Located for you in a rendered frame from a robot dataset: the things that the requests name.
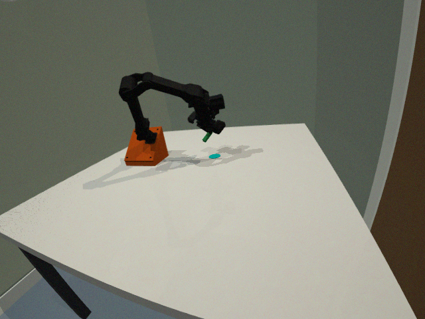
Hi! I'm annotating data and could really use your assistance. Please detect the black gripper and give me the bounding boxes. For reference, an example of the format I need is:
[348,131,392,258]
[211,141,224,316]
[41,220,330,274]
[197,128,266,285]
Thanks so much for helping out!
[187,110,226,134]

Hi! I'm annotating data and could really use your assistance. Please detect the green rectangular post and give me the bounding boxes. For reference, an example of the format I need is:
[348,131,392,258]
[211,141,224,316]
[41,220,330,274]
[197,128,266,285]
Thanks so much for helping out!
[203,133,211,142]

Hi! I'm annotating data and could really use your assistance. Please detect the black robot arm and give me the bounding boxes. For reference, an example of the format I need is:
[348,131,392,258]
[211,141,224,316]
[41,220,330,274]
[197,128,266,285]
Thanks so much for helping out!
[119,72,225,144]

